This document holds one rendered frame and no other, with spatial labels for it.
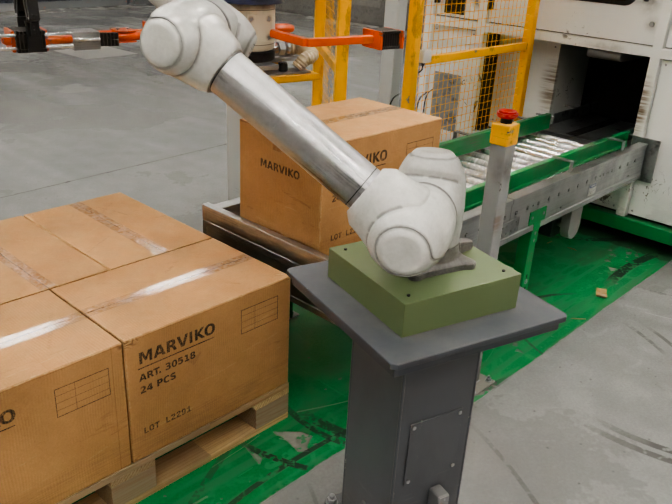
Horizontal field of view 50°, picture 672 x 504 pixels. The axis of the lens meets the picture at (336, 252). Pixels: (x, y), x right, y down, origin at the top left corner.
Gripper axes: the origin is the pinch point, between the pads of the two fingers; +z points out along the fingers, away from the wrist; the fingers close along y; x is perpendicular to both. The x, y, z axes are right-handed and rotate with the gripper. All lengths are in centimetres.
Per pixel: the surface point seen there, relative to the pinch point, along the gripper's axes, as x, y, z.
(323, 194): -78, -15, 48
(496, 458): -114, -70, 127
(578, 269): -257, 15, 127
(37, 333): 10, -15, 73
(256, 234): -67, 8, 68
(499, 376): -150, -36, 127
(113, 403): -4, -31, 90
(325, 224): -79, -15, 58
